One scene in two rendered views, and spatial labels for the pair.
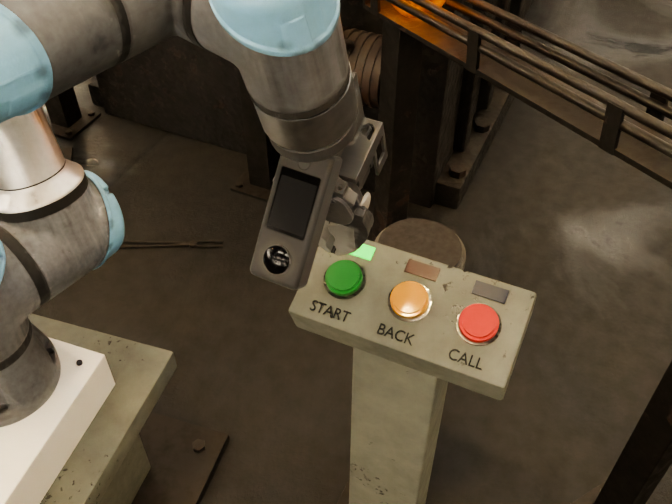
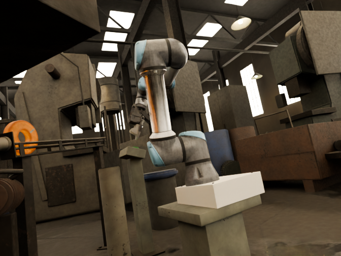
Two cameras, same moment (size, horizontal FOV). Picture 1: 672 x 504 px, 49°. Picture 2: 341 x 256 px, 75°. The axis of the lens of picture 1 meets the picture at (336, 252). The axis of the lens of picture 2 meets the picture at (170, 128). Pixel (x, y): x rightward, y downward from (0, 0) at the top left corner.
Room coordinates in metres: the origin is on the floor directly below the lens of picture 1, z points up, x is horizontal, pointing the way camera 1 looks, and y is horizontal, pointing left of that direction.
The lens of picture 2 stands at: (1.39, 1.02, 0.49)
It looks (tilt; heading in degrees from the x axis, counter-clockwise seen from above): 9 degrees up; 221
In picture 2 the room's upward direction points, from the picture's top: 10 degrees counter-clockwise
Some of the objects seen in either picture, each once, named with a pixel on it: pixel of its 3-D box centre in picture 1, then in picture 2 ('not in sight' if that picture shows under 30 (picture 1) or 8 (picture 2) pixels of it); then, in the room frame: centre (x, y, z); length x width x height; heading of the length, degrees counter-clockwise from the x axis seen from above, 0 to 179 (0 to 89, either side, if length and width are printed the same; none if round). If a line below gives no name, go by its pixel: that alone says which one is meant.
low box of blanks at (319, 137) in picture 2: not in sight; (290, 156); (-1.46, 0.31, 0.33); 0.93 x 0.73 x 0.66; 72
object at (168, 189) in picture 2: not in sight; (162, 197); (0.06, -0.33, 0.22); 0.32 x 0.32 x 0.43
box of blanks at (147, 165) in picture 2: not in sight; (142, 174); (-0.73, -1.46, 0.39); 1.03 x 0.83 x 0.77; 170
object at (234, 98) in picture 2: not in sight; (233, 129); (-3.71, -1.36, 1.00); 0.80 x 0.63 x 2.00; 70
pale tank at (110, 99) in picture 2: not in sight; (113, 129); (-4.14, -6.88, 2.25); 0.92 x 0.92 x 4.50
